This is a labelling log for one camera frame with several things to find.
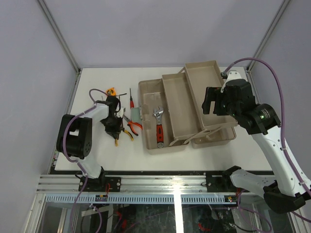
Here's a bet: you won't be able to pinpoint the orange tape measure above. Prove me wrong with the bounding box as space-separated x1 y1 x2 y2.
105 87 127 97

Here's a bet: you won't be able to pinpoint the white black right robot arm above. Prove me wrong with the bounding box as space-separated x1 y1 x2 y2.
202 79 311 214

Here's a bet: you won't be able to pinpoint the aluminium front rail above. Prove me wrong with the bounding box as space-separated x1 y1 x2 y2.
36 173 297 195

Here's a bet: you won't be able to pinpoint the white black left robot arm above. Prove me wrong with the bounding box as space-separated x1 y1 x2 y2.
56 96 124 192

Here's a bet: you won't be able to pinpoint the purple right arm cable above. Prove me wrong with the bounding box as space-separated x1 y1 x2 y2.
220 57 311 231

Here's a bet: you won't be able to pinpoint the silver adjustable wrench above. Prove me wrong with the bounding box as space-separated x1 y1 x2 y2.
153 106 164 148

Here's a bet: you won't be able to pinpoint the green tool box latch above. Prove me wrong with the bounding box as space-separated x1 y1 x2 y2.
131 107 142 123

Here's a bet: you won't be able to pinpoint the translucent brown tool box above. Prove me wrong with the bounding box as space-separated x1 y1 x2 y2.
138 60 237 155

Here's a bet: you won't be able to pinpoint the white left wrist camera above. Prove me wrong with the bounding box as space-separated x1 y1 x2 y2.
117 107 126 118

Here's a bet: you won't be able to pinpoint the yellow combination pliers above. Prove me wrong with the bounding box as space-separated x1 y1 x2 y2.
115 129 134 147

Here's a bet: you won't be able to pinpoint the red handle screwdriver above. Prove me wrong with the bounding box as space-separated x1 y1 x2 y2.
130 89 135 108

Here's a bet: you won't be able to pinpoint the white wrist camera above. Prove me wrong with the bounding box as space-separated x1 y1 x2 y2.
221 70 242 84
117 107 126 118

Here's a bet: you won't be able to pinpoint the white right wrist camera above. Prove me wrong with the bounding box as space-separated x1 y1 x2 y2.
221 70 242 84

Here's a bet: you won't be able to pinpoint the orange long nose pliers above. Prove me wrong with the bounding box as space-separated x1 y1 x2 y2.
123 115 143 136

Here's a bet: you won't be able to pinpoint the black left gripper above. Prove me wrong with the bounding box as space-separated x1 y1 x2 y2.
104 115 123 139

